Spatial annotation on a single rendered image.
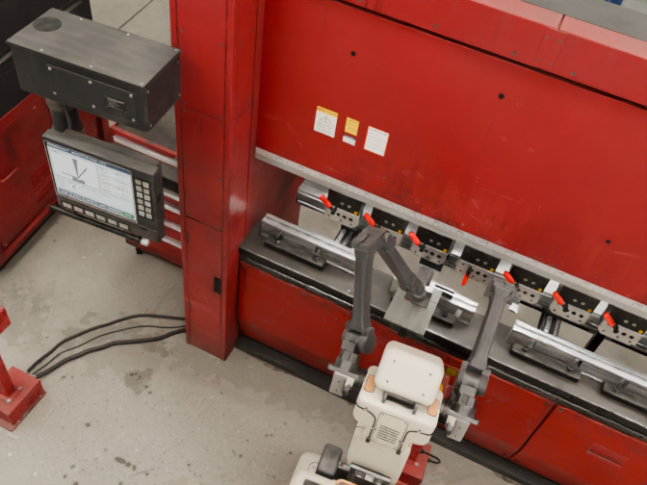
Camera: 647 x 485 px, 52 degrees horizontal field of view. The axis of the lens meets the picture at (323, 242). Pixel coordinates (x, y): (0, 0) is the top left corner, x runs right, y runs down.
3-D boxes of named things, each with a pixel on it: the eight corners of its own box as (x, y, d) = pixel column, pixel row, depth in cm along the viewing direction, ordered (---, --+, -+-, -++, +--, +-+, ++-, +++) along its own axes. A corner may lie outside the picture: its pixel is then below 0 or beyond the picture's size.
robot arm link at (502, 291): (494, 268, 241) (521, 278, 239) (489, 278, 254) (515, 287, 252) (454, 385, 230) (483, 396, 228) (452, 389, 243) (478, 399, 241)
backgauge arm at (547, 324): (529, 355, 305) (539, 338, 295) (555, 263, 346) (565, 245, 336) (545, 363, 303) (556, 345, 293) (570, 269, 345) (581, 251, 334)
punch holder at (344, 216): (323, 216, 287) (328, 189, 275) (331, 204, 292) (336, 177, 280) (354, 229, 284) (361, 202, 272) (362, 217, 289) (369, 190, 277)
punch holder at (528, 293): (500, 291, 271) (513, 265, 259) (504, 276, 277) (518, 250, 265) (534, 305, 268) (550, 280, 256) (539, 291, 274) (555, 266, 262)
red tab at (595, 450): (586, 453, 297) (593, 446, 291) (587, 449, 298) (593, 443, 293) (619, 469, 294) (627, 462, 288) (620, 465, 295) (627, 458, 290)
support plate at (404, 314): (382, 319, 277) (383, 318, 277) (403, 276, 294) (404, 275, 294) (423, 337, 274) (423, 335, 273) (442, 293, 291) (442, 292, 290)
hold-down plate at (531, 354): (509, 353, 288) (511, 349, 286) (512, 344, 291) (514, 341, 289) (577, 383, 282) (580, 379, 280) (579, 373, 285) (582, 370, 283)
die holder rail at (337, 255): (260, 234, 316) (261, 220, 309) (266, 226, 320) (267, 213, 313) (355, 275, 306) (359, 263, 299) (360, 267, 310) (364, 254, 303)
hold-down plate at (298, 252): (264, 245, 311) (264, 242, 309) (269, 238, 315) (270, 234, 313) (322, 270, 306) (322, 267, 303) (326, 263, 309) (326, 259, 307)
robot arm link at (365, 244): (347, 231, 226) (371, 238, 220) (370, 223, 236) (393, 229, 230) (340, 348, 240) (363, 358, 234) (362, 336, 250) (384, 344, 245)
